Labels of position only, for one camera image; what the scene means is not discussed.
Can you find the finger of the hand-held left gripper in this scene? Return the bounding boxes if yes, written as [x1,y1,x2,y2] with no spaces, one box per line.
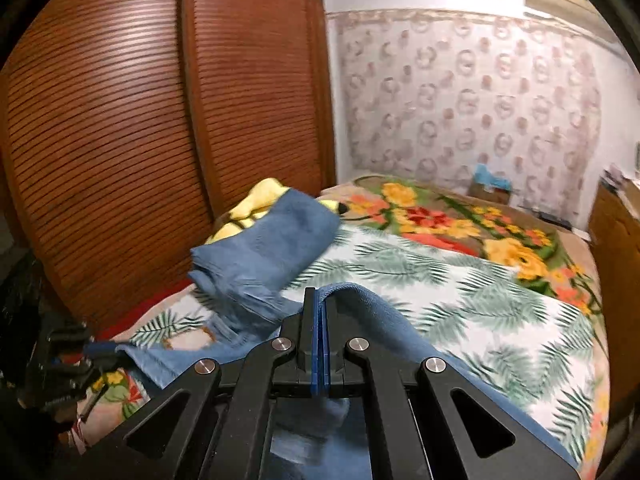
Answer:
[75,367,108,423]
[82,340,120,362]

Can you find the blue denim pants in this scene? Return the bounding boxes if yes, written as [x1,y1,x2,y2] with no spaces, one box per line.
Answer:
[116,190,576,480]

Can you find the crumpled blue cloth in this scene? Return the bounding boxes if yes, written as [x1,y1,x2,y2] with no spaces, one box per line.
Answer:
[472,162,511,188]

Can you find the wooden sideboard cabinet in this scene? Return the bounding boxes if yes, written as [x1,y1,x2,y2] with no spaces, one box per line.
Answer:
[587,180,640,411]

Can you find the circle print curtain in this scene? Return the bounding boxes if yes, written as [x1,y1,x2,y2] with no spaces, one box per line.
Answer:
[332,10,603,231]

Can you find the yellow plush toy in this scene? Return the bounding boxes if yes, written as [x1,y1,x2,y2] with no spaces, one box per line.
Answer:
[210,177,348,246]

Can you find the palm leaf print sheet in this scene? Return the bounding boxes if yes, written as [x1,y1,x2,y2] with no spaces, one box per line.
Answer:
[127,225,608,466]

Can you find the cardboard box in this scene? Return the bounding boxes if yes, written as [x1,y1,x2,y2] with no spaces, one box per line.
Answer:
[469,180,513,206]

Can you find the floral blanket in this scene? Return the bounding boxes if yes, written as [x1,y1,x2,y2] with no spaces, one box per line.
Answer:
[320,175,608,321]

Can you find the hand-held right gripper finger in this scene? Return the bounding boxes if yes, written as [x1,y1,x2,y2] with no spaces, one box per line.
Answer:
[320,296,581,480]
[90,287,321,480]

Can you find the wooden louvered wardrobe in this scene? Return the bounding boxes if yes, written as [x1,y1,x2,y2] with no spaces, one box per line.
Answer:
[0,0,337,341]

